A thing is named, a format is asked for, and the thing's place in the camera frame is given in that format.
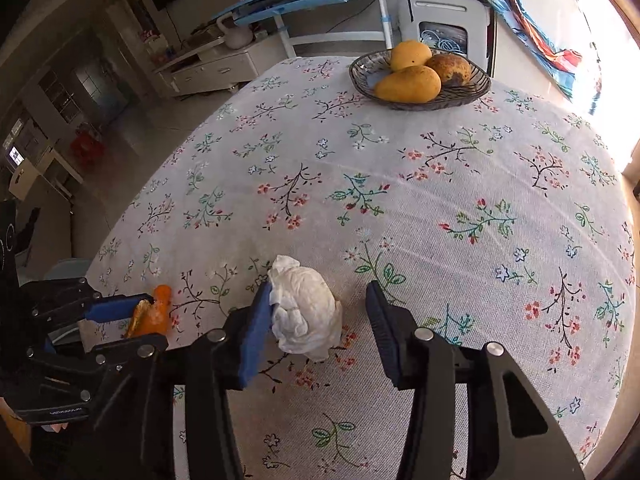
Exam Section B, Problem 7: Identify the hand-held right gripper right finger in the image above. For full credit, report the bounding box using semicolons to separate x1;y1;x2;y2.
364;280;587;480

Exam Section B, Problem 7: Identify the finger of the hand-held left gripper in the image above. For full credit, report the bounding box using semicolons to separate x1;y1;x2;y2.
20;276;142;335
30;332;169;391

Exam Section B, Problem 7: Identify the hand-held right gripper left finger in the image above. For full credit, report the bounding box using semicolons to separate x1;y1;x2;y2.
55;280;273;480

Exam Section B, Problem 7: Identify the orange fruit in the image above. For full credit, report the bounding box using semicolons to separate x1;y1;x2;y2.
122;285;173;340

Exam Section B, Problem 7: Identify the white tissue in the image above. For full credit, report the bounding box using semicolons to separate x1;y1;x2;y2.
267;255;344;362

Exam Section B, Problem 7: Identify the person's black printed clothing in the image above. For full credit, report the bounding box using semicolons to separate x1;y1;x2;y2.
0;200;41;286

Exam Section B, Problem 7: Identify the red bag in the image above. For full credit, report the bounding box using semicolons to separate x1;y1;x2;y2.
69;130;105;161

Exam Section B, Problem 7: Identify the floral tablecloth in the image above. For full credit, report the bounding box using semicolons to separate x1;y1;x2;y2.
82;55;638;480

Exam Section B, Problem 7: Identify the dark glass cabinet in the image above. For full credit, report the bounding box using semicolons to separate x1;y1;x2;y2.
37;57;131;128

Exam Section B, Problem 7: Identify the large yellow mango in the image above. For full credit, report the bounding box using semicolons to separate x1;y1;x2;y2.
375;66;442;104

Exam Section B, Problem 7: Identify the white low cabinet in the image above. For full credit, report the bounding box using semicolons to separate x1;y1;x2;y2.
152;35;291;98

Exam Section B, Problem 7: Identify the brown spotted mango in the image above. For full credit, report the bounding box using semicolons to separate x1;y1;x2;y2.
425;54;472;87

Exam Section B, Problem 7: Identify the small yellow mango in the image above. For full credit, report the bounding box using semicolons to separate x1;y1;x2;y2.
390;40;433;72

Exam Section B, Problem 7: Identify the pink kettlebell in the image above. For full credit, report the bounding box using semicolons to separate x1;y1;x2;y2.
216;14;253;51

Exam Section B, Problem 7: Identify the white air purifier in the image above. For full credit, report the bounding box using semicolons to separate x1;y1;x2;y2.
400;0;496;78

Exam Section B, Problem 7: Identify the colourful hanging cloth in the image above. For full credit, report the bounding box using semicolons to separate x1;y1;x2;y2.
466;0;603;116

